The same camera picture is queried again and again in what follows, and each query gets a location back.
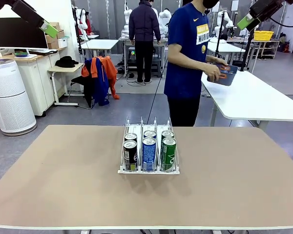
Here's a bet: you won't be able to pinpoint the white cabinet wooden top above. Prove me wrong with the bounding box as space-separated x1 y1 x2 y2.
0 46 69 117

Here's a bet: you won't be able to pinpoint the person in dark jacket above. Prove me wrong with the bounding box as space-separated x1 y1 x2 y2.
128 0 162 85

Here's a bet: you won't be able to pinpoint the lab workbench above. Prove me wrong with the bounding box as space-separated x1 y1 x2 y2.
118 36 168 78

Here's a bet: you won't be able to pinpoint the person in blue Warriors shirt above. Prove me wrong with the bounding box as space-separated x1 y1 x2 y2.
164 0 220 127

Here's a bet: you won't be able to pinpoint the black hat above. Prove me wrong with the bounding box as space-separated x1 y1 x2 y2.
55 56 79 69

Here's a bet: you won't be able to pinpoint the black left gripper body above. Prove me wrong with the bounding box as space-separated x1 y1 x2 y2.
11 0 41 23

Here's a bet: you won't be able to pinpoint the person in red clothes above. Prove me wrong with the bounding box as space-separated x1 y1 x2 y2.
84 11 95 36

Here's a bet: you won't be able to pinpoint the black floor cable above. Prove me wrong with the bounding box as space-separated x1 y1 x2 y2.
146 57 167 124

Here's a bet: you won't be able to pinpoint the person's right forearm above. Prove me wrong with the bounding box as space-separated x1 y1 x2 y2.
169 48 210 78

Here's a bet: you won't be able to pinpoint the grey step stool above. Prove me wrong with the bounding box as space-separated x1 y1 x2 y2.
150 57 164 78

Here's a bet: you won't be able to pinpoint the yellow plastic crate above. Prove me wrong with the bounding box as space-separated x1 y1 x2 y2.
253 30 275 41

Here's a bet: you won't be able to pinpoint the wooden shelf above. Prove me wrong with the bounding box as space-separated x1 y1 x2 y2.
251 39 281 60

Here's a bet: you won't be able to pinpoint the blue jacket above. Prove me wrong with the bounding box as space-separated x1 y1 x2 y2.
84 58 110 107

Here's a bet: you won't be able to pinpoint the large white table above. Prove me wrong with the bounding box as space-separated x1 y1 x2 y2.
201 70 293 134

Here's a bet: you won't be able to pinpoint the green beverage can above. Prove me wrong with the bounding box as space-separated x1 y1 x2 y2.
161 130 175 140
161 137 177 173

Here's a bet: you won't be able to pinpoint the black computer monitor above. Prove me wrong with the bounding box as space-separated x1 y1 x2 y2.
0 17 49 49

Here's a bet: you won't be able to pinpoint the orange jacket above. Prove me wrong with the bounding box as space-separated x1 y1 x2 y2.
81 56 121 100

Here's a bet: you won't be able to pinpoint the person's right hand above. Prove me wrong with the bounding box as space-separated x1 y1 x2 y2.
203 63 222 83

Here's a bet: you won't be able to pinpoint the person's left hand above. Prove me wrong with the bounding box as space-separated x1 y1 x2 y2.
213 57 229 67

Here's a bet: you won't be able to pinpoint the black tripod stand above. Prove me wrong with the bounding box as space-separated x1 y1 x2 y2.
238 28 256 72

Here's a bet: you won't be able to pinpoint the white round air purifier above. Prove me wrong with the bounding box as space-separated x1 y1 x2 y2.
0 58 37 137

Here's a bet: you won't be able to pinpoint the white side table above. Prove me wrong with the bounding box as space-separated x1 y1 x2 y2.
47 62 85 107

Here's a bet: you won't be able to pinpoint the computer tower lit fan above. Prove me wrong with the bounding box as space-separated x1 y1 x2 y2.
127 47 138 67

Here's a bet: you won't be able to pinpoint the black Pepsi can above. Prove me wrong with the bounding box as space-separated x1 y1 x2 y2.
123 140 138 172
124 133 138 143

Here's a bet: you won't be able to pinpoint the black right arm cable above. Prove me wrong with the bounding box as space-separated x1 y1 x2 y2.
268 16 293 28

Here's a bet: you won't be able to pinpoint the grey-blue bin orange handles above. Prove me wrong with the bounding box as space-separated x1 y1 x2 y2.
207 62 239 87

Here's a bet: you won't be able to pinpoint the black keyboard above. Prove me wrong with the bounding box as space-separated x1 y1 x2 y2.
28 48 58 55

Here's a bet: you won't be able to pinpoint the black chair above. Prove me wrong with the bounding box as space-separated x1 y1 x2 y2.
67 75 95 110

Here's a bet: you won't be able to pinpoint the clear acrylic can rack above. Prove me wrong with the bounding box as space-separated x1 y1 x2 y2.
117 116 181 175

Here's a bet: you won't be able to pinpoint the black face mask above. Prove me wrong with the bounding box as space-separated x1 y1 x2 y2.
202 0 220 8

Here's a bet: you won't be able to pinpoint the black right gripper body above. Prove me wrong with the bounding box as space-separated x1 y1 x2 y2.
255 0 284 16

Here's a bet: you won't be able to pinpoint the black stand pole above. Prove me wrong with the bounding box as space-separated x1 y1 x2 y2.
214 12 226 59

